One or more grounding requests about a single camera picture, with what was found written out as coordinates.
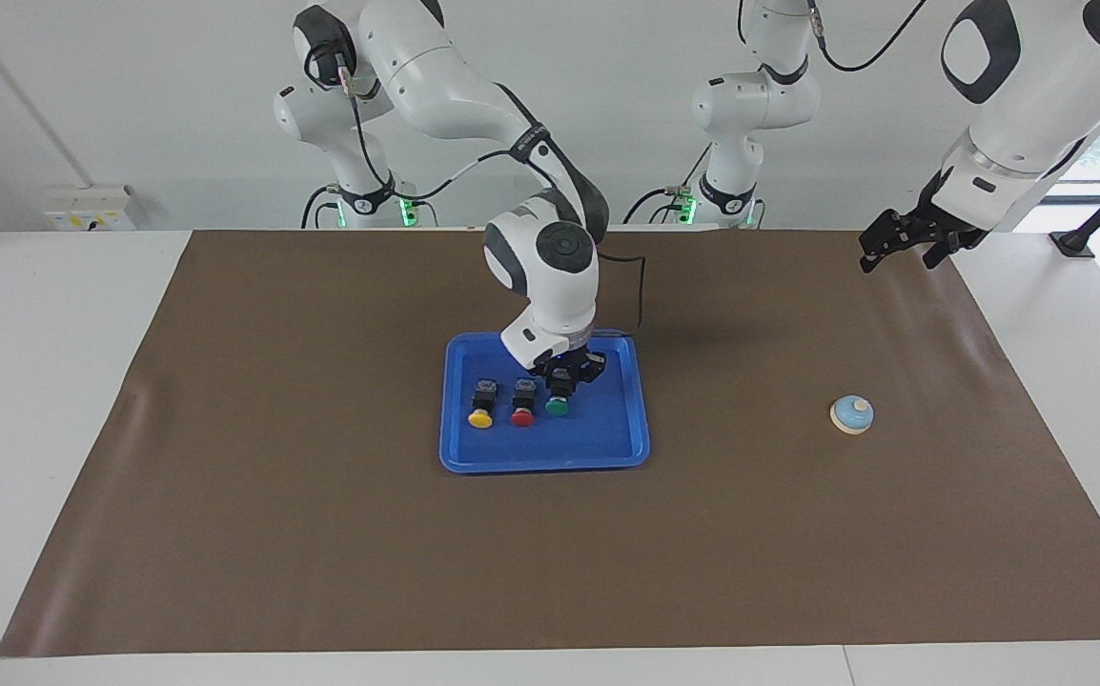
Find green push button switch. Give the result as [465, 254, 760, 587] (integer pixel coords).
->
[544, 372, 577, 419]

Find red push button switch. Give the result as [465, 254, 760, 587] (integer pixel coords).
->
[509, 379, 540, 428]

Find yellow push button switch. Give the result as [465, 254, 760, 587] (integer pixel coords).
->
[466, 377, 499, 430]

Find light blue service bell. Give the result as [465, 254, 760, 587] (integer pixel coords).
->
[829, 394, 876, 436]

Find blue plastic tray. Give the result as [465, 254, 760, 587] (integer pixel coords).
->
[438, 330, 652, 474]

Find brown table mat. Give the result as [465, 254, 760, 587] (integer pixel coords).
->
[0, 227, 1100, 658]

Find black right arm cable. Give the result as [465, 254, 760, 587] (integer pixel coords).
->
[304, 43, 648, 332]

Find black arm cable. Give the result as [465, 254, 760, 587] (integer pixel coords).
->
[304, 43, 648, 332]
[803, 0, 932, 74]

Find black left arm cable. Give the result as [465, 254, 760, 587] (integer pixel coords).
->
[803, 0, 932, 74]

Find black left base cables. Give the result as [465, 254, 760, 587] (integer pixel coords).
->
[621, 143, 715, 227]

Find black base cables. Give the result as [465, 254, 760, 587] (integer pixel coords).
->
[299, 183, 439, 231]
[621, 143, 715, 227]

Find black right base cables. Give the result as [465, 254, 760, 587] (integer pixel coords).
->
[299, 183, 439, 231]

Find white wall outlet box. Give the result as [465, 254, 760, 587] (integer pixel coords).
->
[42, 185, 137, 232]

